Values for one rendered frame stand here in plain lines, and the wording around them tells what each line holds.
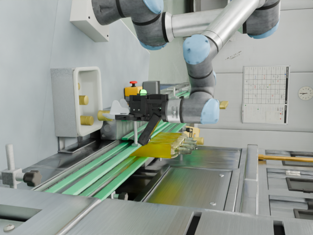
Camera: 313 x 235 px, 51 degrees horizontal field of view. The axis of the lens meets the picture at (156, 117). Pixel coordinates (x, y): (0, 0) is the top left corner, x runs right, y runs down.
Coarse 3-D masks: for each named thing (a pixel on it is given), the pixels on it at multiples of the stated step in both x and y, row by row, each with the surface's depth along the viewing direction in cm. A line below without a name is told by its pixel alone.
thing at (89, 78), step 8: (80, 72) 118; (88, 72) 118; (96, 72) 117; (80, 80) 118; (88, 80) 118; (96, 80) 118; (80, 88) 119; (88, 88) 119; (96, 88) 118; (88, 96) 120; (96, 96) 119; (88, 104) 120; (96, 104) 119; (80, 112) 119; (88, 112) 121; (96, 112) 120; (96, 120) 120; (80, 128) 105; (88, 128) 114; (96, 128) 116
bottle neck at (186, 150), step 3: (180, 147) 129; (183, 147) 129; (186, 147) 128; (189, 147) 128; (180, 150) 128; (183, 150) 128; (186, 150) 128; (189, 150) 127; (180, 153) 129; (183, 153) 128; (186, 153) 128; (189, 153) 128
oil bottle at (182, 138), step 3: (156, 135) 144; (159, 135) 144; (162, 135) 143; (165, 135) 143; (168, 135) 143; (171, 135) 143; (174, 135) 143; (177, 135) 143; (180, 135) 143; (180, 138) 139; (183, 138) 139; (183, 141) 139
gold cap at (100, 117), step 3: (99, 111) 107; (102, 111) 107; (105, 111) 107; (108, 111) 107; (99, 114) 107; (99, 117) 107; (102, 117) 107; (105, 117) 106; (99, 120) 108; (102, 120) 108; (105, 120) 107; (108, 120) 107; (111, 120) 107
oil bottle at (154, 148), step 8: (152, 144) 130; (160, 144) 129; (168, 144) 128; (176, 144) 129; (136, 152) 132; (144, 152) 131; (152, 152) 130; (160, 152) 129; (168, 152) 128; (176, 152) 128
